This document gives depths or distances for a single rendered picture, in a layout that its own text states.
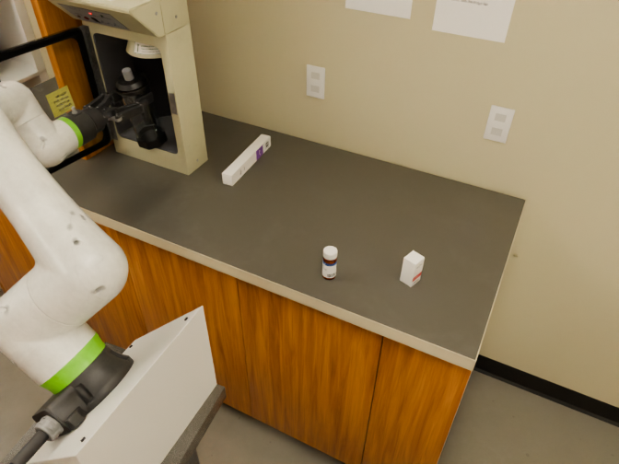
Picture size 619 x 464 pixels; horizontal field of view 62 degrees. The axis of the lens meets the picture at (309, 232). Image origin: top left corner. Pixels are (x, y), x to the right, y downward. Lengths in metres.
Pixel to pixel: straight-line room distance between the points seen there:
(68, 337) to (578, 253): 1.56
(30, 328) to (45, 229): 0.17
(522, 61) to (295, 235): 0.81
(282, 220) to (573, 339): 1.22
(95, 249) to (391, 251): 0.85
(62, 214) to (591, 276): 1.65
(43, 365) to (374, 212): 1.02
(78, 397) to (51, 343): 0.11
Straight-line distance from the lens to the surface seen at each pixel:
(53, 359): 1.02
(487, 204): 1.74
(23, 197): 0.97
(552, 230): 1.91
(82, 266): 0.91
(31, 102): 1.53
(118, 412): 0.91
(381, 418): 1.68
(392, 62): 1.74
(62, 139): 1.53
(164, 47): 1.61
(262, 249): 1.48
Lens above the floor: 1.94
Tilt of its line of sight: 41 degrees down
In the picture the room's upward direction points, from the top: 1 degrees clockwise
